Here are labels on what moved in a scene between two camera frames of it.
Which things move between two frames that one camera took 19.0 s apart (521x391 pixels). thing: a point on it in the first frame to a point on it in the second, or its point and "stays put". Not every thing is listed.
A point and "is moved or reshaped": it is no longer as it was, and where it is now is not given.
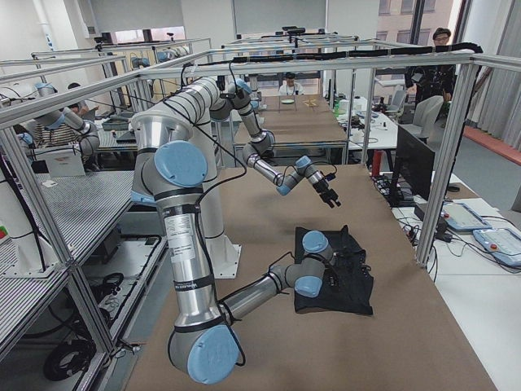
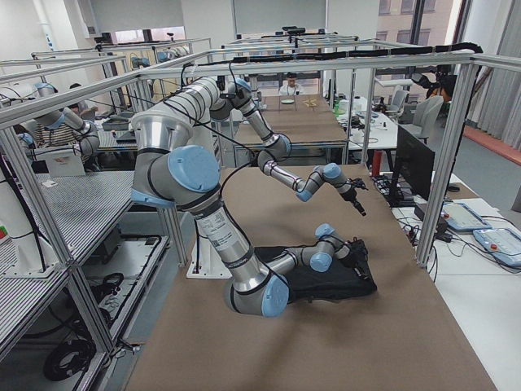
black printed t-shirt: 348,283 is moved or reshaped
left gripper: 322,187 to 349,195
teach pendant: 461,217 stays put
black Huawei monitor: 414,169 stays put
